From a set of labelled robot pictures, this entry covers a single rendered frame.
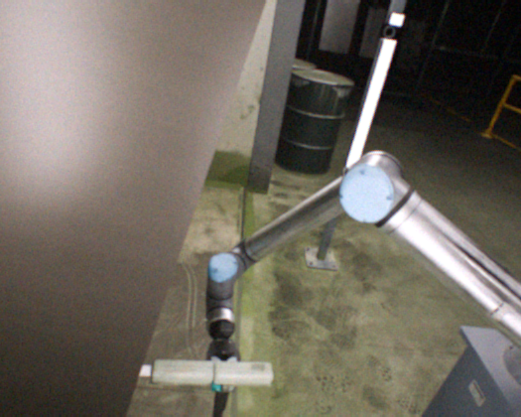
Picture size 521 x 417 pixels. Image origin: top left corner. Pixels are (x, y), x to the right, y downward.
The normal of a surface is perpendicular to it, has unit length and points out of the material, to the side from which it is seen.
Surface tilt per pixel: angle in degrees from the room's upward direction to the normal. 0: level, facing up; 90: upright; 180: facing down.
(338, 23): 81
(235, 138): 90
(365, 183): 87
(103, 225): 90
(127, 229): 90
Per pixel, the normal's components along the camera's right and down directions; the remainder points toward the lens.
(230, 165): 0.00, 0.50
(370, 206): -0.57, 0.28
